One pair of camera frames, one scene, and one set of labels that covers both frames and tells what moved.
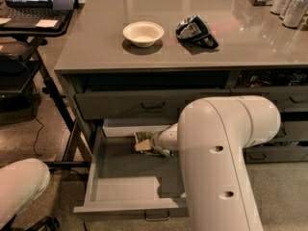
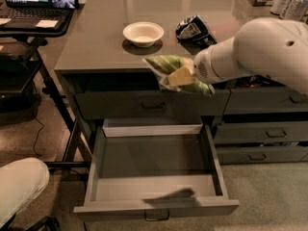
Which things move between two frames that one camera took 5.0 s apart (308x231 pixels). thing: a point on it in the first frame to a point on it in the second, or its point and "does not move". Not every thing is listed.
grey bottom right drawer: [274, 154] does not move
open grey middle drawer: [123, 182] does not move
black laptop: [31, 6] does not move
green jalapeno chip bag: [143, 136] to [164, 65]
